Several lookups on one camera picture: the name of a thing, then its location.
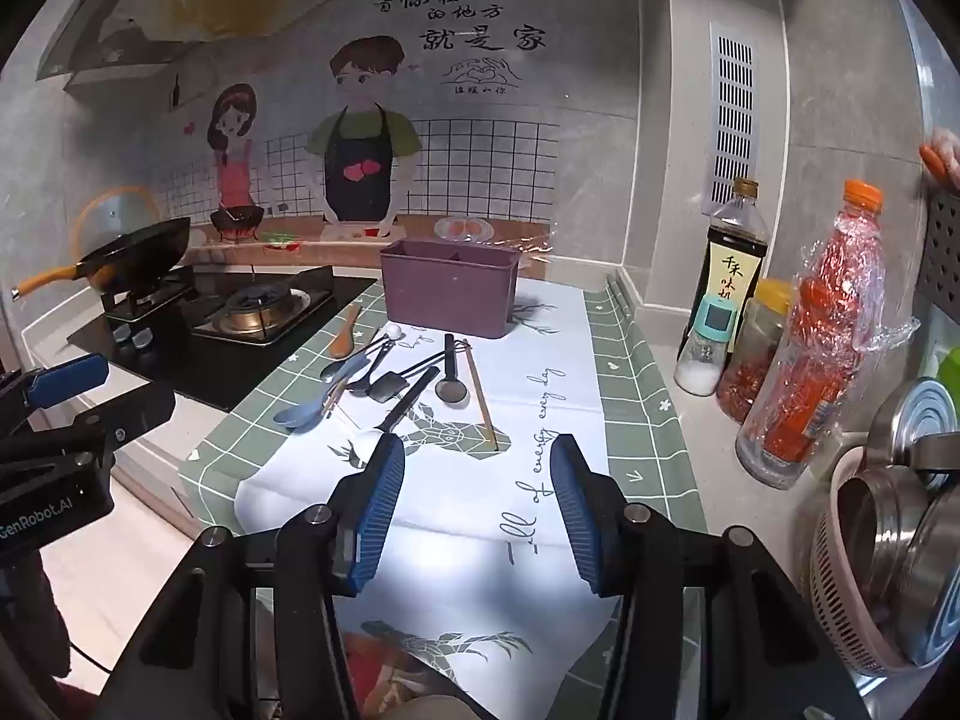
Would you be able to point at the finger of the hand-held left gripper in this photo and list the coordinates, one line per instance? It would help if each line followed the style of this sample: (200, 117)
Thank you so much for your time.
(124, 416)
(67, 380)

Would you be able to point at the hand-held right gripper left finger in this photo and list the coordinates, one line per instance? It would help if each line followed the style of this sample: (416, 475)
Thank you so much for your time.
(379, 510)

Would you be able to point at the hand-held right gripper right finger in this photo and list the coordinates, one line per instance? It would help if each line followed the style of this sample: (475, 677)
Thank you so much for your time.
(581, 517)

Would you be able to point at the black spatula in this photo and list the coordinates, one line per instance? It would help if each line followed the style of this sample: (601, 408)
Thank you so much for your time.
(386, 387)

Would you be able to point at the black ladle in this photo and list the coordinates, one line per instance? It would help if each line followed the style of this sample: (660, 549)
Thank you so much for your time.
(450, 388)

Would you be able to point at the wooden spoon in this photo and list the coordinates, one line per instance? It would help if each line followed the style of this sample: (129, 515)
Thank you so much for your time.
(343, 337)

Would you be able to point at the purple utensil holder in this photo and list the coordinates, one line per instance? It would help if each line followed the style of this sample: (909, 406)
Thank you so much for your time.
(450, 289)

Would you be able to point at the person's left forearm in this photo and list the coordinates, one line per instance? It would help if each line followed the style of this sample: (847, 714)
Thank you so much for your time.
(26, 637)

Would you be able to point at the black gas stove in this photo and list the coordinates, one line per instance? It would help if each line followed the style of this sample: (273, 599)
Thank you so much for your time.
(225, 360)

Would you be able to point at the green white printed mat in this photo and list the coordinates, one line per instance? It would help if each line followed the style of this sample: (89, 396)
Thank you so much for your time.
(525, 405)

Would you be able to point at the glass lid orange rim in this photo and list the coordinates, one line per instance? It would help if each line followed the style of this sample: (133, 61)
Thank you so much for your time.
(112, 202)

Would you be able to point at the salt shaker teal lid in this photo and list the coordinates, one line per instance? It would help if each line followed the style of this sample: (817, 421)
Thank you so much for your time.
(709, 345)

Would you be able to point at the chili jar yellow lid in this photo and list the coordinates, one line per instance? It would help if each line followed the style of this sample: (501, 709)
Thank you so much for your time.
(757, 360)

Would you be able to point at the pink plastic basket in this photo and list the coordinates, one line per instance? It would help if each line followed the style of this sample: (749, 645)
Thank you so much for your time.
(832, 585)

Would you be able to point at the orange bottle plastic wrap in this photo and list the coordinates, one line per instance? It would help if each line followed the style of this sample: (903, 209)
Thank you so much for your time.
(817, 360)

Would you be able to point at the steel cup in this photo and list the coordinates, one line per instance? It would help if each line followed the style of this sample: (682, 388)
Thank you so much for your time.
(877, 532)

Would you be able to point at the dark sauce bottle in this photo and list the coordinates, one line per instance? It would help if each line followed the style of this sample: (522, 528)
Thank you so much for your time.
(731, 255)

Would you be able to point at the ringed steel pot lid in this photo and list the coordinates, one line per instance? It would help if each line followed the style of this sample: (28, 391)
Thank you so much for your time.
(919, 409)

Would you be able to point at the range hood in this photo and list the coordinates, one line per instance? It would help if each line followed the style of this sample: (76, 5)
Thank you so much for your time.
(135, 15)

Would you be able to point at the green object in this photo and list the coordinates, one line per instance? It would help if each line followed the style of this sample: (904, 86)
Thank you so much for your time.
(949, 379)

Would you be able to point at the white vent grille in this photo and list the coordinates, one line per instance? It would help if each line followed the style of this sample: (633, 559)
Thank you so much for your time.
(742, 112)

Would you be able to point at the perforated metal rack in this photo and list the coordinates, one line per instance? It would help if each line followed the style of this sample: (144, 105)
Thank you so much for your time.
(941, 262)

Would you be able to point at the cartoon wall poster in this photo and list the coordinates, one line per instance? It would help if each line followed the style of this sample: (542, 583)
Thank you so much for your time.
(465, 112)

